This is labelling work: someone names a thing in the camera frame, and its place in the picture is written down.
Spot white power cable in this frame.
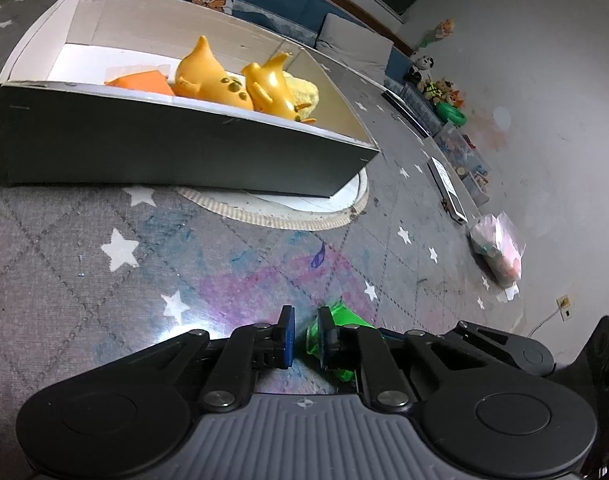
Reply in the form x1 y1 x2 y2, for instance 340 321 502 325
526 306 564 337

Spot yellow green plush toy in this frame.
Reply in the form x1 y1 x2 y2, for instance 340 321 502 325
423 78 451 103

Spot panda plush toy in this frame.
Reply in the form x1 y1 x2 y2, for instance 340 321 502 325
404 54 436 86

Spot green ring toy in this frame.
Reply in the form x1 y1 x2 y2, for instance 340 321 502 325
436 102 468 127

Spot white flat board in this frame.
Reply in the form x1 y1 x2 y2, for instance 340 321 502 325
427 156 468 224

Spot round beige mat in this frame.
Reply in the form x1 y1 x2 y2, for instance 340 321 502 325
176 167 370 232

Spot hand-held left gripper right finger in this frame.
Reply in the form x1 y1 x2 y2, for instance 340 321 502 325
317 305 486 412

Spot orange toy block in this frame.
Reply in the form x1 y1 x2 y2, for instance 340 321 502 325
104 70 176 97

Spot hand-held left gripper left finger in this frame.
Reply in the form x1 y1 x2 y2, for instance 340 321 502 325
118 305 296 412

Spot grey star-print play mat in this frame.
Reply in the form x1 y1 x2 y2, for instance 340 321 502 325
0 0 535 411

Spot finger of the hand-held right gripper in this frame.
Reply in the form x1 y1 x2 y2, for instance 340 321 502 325
443 320 556 377

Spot green plastic toy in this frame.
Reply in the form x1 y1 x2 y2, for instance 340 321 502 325
304 299 380 382

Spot gold dolphin toy with spots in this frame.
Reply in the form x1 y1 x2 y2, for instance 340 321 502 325
173 35 255 112

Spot clear storage bins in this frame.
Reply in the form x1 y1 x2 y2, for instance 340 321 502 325
398 82 492 207

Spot clear plastic bag of toys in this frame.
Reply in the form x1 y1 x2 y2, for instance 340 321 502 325
467 212 527 287

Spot grey sofa cushion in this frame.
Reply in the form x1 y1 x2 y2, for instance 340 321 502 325
316 12 396 80

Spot blue sofa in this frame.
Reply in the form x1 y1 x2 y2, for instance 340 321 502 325
59 0 416 81

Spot cardboard box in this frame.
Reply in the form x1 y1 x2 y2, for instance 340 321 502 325
0 0 381 201

